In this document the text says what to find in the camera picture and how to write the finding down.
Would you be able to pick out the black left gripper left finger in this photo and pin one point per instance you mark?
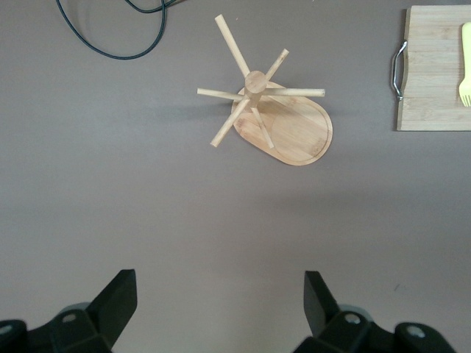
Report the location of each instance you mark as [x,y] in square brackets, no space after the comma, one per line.
[110,309]

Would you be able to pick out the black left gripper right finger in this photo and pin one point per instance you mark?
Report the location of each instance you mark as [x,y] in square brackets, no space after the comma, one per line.
[324,312]

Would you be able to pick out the wooden mug tree stand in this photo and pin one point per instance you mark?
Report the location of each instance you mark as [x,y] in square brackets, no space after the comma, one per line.
[290,128]

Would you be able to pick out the yellow plastic fork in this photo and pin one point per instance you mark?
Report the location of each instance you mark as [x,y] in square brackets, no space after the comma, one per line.
[466,73]

